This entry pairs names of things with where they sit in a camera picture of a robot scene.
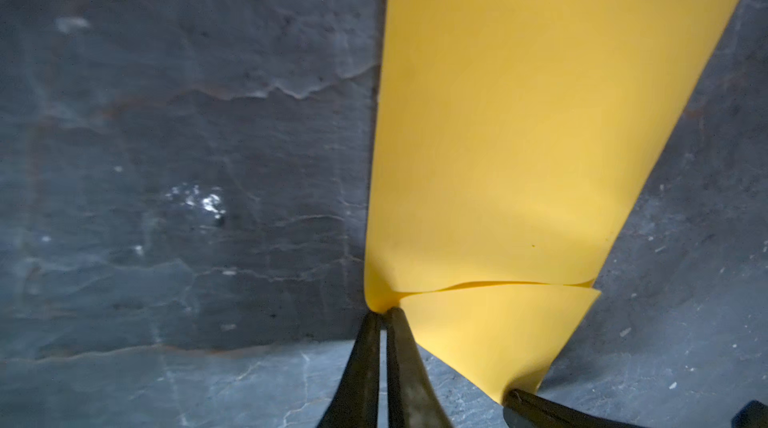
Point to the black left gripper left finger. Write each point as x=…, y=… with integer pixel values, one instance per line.
x=355, y=402

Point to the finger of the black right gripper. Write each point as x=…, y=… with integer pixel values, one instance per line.
x=545, y=413

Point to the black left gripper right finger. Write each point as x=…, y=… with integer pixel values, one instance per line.
x=412, y=401

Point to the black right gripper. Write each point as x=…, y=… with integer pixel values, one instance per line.
x=753, y=415

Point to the yellow square paper sheet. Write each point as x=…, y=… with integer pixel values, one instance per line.
x=513, y=138

